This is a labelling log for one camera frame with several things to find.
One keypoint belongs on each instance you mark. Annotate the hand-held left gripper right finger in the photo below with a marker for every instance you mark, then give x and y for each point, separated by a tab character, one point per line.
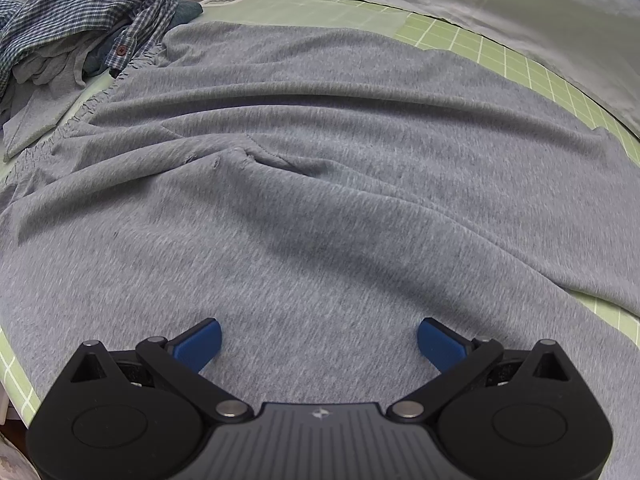
440	342

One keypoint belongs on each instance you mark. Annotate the green grid mat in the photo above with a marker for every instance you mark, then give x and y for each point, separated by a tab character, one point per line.
525	60

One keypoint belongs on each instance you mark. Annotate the dark teal cloth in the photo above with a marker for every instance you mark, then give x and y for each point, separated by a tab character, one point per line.
187	10

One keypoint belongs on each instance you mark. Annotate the grey pants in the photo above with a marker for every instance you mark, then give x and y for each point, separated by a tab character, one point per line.
320	210

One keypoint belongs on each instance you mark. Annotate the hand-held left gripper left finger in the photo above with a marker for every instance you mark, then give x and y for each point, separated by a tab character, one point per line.
200	340

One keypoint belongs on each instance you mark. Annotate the blue plaid shirt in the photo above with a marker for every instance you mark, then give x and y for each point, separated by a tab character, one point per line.
75	5

